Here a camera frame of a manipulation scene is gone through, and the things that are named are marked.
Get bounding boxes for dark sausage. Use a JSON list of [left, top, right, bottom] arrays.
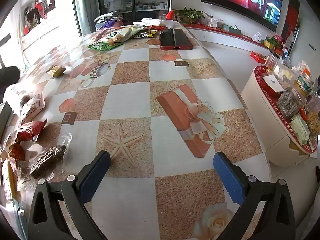
[[17, 132, 73, 188]]

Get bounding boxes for red-topped low cabinet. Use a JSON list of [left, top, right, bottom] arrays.
[[182, 23, 290, 55]]

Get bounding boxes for white card box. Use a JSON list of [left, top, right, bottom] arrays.
[[263, 73, 286, 93]]

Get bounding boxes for red wall banner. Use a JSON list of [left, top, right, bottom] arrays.
[[280, 0, 300, 40]]

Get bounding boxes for pile of clothes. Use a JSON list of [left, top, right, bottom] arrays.
[[93, 11, 124, 29]]

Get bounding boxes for white and red snack packet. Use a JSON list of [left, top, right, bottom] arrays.
[[20, 93, 46, 126]]

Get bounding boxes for bag of yellow kernels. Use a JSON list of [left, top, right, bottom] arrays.
[[306, 97, 320, 137]]

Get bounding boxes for grey curtain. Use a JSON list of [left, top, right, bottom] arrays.
[[71, 0, 100, 37]]

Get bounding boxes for red smartphone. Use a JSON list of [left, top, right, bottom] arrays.
[[159, 28, 193, 51]]

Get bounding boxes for red box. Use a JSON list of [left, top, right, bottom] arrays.
[[250, 51, 268, 63]]

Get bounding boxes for white cloth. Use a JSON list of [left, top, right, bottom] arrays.
[[133, 17, 185, 29]]

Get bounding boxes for pale green snack bag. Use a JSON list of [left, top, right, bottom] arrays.
[[289, 114, 311, 145]]

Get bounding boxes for bag of sunflower seeds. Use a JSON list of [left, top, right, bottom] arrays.
[[276, 86, 307, 118]]

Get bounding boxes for pile of snack bags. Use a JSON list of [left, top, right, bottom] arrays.
[[94, 25, 158, 46]]

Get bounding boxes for checkered printed tablecloth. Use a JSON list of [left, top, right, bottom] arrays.
[[0, 25, 273, 240]]

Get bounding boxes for round white side table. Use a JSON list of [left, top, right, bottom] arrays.
[[240, 65, 318, 168]]

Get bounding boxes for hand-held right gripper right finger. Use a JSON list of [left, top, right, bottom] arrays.
[[213, 151, 296, 240]]

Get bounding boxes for green tissue box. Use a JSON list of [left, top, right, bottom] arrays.
[[222, 24, 242, 35]]

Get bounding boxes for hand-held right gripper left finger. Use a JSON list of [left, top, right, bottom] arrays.
[[27, 151, 111, 240]]

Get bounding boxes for potted red flowers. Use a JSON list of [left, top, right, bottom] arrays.
[[265, 34, 283, 50]]

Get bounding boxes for clear glass jar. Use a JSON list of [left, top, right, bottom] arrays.
[[264, 51, 280, 71]]

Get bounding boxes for large red snack packet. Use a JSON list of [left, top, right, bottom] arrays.
[[16, 118, 48, 143]]

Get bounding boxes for small orange-red snack packet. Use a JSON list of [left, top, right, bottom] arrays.
[[1, 140, 27, 162]]

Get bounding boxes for green potted plant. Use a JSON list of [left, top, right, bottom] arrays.
[[174, 7, 205, 24]]

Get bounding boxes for yellow snack packet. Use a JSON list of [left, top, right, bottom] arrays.
[[1, 159, 19, 202]]

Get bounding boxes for gold snack packet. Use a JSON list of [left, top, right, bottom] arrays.
[[45, 65, 66, 78]]

